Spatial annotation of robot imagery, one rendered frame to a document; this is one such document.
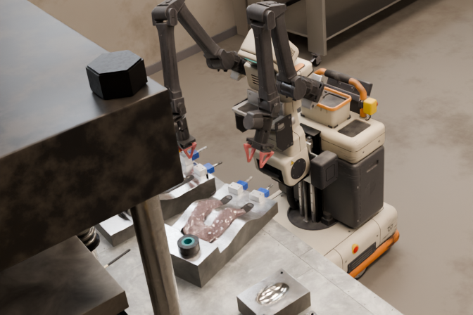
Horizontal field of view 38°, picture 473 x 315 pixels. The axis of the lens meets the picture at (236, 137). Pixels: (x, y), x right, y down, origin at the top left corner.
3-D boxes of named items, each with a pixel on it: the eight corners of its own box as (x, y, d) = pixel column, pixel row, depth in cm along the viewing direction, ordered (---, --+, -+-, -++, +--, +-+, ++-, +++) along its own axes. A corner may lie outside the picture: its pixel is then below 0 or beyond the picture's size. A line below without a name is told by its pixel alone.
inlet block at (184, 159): (204, 150, 308) (202, 140, 305) (210, 154, 304) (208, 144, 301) (180, 162, 302) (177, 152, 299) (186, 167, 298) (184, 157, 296)
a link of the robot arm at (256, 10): (288, -5, 250) (269, -10, 257) (263, 13, 244) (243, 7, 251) (307, 93, 277) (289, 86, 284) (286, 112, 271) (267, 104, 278)
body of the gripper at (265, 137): (262, 150, 269) (267, 132, 267) (244, 141, 276) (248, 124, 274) (274, 150, 274) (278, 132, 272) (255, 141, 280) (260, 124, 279)
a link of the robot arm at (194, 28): (181, -12, 276) (164, -11, 282) (165, 13, 271) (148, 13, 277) (236, 59, 305) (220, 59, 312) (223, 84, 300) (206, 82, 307)
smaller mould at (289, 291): (283, 282, 245) (281, 268, 241) (311, 305, 234) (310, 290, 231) (238, 310, 236) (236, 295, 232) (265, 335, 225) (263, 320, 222)
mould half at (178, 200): (184, 169, 313) (179, 144, 305) (217, 193, 294) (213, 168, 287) (84, 216, 290) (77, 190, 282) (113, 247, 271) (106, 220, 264)
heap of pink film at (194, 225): (215, 199, 281) (213, 183, 277) (250, 212, 271) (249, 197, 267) (174, 235, 264) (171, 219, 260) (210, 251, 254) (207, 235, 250)
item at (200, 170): (219, 164, 301) (217, 154, 298) (226, 169, 298) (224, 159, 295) (194, 176, 295) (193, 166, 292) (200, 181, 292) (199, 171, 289)
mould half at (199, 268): (227, 193, 293) (224, 172, 288) (278, 211, 279) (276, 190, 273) (148, 263, 261) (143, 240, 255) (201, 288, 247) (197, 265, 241)
